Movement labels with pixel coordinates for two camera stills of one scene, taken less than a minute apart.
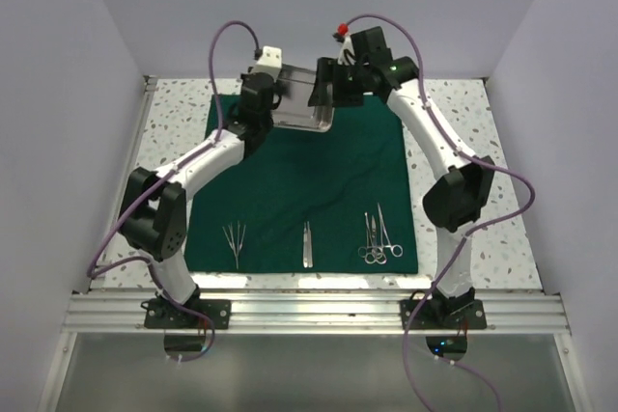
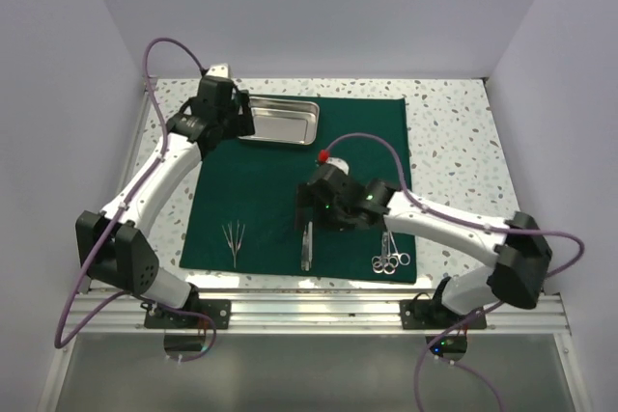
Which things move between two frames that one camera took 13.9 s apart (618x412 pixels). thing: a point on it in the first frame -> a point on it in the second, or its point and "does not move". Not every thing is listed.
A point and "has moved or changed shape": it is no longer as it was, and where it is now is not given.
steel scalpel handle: [305, 247] does not move
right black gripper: [328, 71] -> [305, 196]
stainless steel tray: [294, 113] has moved or changed shape
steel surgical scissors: [374, 257] -> [391, 262]
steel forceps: [232, 242] does not move
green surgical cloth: [307, 202] does not move
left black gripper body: [267, 121] -> [234, 123]
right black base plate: [443, 315] does not move
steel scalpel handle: [309, 246] does not move
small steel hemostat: [362, 252] -> [379, 261]
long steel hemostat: [385, 239] has moved or changed shape
